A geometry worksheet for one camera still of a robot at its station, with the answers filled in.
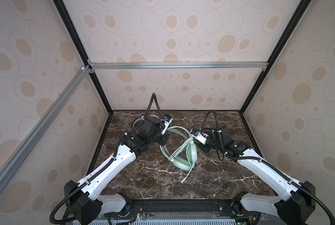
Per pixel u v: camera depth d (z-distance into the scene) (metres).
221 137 0.56
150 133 0.54
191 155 0.65
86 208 0.37
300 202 0.38
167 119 0.62
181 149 0.67
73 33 0.76
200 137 0.65
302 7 0.68
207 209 0.74
